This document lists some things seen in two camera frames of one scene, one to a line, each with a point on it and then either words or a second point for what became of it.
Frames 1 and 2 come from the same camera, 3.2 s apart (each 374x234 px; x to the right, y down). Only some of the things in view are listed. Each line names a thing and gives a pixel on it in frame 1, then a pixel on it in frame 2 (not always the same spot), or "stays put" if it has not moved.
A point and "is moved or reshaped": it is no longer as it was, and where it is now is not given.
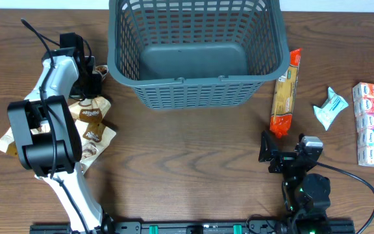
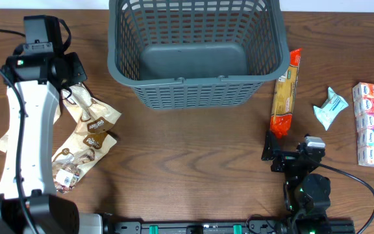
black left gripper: [97, 85] → [78, 71]
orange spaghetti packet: [284, 97] stays put
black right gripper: [282, 158] stays put
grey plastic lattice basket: [197, 54] stays put
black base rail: [240, 227] stays put
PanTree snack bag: [89, 110] is moved or reshaped
